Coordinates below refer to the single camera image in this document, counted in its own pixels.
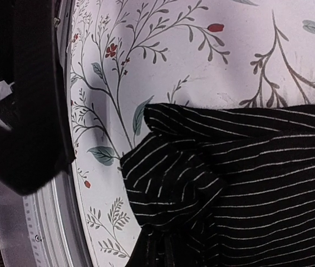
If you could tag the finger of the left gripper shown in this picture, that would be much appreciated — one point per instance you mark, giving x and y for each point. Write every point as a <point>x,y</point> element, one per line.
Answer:
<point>38,145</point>

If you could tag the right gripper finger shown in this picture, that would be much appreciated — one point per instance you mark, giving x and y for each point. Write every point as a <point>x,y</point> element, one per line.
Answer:
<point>155,248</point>

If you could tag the front aluminium rail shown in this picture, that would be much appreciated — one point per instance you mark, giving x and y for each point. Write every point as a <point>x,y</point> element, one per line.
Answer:
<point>52,217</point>

